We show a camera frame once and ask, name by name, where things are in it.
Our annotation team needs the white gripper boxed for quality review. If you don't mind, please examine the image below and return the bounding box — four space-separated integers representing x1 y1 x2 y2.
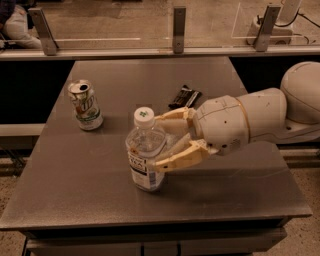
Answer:
152 96 249 172

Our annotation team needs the clear blue-label plastic bottle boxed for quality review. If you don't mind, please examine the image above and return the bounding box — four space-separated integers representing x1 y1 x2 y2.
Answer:
125 107 166 192

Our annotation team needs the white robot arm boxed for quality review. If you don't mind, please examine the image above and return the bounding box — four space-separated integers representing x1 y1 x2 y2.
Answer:
148 61 320 172

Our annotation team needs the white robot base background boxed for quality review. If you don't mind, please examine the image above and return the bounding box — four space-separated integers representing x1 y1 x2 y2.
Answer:
247 0 302 45

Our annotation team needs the black snack wrapper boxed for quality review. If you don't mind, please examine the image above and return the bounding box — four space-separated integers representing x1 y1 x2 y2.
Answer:
168 85 202 109

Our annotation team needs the open 7up soda can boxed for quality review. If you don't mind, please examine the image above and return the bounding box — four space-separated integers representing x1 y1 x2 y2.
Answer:
68 79 103 131

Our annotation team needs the person in light trousers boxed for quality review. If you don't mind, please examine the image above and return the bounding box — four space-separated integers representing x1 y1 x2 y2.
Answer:
0 0 42 49

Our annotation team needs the metal barrier rail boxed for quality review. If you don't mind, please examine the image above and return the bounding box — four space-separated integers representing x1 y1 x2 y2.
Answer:
0 45 320 61

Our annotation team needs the right metal rail bracket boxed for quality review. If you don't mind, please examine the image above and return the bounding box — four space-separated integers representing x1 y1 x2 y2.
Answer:
253 4 281 52

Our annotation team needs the metal rail bracket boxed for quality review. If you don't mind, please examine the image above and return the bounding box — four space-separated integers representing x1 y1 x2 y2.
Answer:
172 7 186 54
253 4 281 52
29 7 58 56

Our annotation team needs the middle metal rail bracket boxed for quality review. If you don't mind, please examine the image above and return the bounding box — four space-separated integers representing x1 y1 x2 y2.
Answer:
172 7 186 54

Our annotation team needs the black cable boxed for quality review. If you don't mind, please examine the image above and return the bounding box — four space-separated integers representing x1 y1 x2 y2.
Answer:
255 8 320 29

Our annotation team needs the left metal rail bracket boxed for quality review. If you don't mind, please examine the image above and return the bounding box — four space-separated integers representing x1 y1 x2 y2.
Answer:
29 7 58 56

